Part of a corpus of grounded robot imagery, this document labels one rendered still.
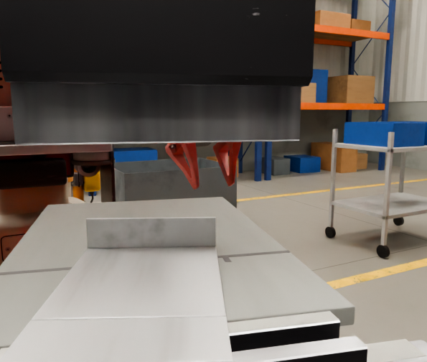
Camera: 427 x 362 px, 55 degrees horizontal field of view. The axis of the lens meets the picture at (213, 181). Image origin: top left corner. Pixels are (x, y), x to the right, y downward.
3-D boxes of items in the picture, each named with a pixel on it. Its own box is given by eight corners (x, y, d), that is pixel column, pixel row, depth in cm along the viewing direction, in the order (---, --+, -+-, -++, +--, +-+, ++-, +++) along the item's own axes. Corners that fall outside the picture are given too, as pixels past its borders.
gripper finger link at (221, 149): (256, 176, 56) (241, 114, 59) (209, 179, 53) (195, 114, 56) (234, 190, 62) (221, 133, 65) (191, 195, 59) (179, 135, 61)
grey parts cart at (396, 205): (395, 223, 407) (402, 127, 392) (461, 243, 348) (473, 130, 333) (324, 235, 367) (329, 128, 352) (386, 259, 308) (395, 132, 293)
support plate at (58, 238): (222, 205, 45) (222, 196, 45) (354, 325, 20) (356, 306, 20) (48, 214, 41) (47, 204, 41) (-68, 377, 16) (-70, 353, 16)
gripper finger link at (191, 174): (239, 177, 55) (224, 114, 58) (190, 181, 52) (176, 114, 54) (218, 192, 61) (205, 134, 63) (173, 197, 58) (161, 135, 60)
